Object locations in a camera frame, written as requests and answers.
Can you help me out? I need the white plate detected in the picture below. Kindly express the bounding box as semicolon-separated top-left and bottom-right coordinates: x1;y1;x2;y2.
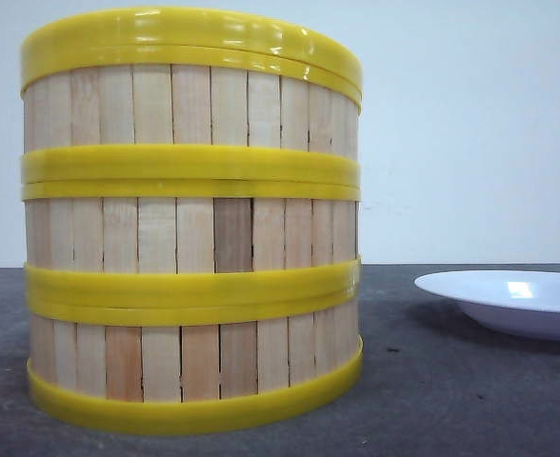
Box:
414;270;560;341

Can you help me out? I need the woven yellow-rimmed steamer lid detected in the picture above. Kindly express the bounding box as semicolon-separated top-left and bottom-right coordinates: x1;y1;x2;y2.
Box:
21;7;362;103

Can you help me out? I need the bamboo steamer basket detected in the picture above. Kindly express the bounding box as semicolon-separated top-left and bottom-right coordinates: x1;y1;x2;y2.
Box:
27;300;363;435
21;40;360;200

